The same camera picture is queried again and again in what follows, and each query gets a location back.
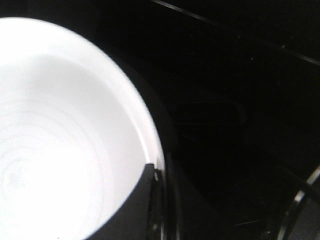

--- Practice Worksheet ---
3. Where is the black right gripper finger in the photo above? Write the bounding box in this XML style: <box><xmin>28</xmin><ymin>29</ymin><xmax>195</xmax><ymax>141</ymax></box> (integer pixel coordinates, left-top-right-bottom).
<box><xmin>89</xmin><ymin>163</ymin><xmax>163</xmax><ymax>240</ymax></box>

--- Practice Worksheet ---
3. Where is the white ceramic plate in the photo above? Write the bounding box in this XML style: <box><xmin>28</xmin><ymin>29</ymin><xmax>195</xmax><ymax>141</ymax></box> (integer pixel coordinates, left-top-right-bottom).
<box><xmin>0</xmin><ymin>17</ymin><xmax>165</xmax><ymax>240</ymax></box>

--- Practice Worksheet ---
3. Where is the black glass gas cooktop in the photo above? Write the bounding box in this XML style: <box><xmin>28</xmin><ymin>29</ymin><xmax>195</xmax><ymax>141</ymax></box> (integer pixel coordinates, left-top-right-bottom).
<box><xmin>0</xmin><ymin>0</ymin><xmax>320</xmax><ymax>240</ymax></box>

